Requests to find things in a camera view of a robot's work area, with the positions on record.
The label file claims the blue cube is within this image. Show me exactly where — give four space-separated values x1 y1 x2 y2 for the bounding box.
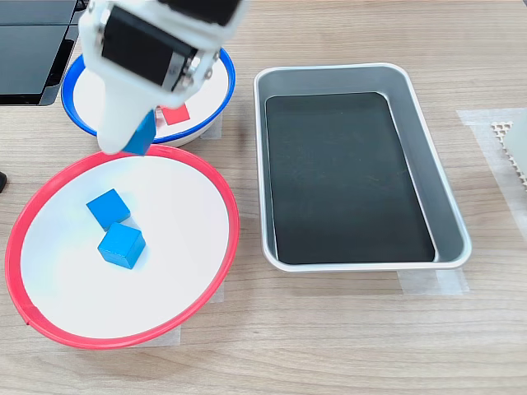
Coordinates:
123 109 157 157
96 221 147 271
86 188 132 232

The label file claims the red cube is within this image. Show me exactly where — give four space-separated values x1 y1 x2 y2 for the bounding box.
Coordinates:
155 102 193 127

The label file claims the blue-rimmed white plate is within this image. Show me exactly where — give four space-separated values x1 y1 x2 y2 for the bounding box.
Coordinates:
60 47 237 148

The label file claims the clear tape strip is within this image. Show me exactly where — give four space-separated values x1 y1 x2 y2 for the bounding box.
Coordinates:
455 107 527 240
196 113 223 142
398 269 471 295
123 324 182 350

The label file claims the black electronic device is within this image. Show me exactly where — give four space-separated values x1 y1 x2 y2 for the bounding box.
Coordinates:
0 0 92 107

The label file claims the steel tray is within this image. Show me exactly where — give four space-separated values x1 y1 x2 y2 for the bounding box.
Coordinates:
252 62 473 273

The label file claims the black tray mat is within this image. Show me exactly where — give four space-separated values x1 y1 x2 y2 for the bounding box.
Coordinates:
264 91 436 266

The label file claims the red-rimmed white plate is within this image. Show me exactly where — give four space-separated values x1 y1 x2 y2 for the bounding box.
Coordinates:
4 143 240 351

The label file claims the pale perforated base plate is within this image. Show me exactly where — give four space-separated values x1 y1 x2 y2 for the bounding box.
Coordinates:
491 120 527 194

